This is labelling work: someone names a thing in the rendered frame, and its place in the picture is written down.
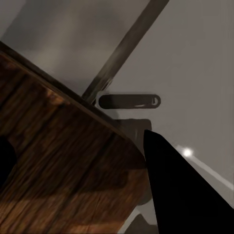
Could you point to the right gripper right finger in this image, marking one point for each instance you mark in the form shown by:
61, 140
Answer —
185, 203

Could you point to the cutting board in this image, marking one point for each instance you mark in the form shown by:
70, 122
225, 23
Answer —
75, 172

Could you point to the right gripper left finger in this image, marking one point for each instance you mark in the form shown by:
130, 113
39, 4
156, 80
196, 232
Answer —
7, 159

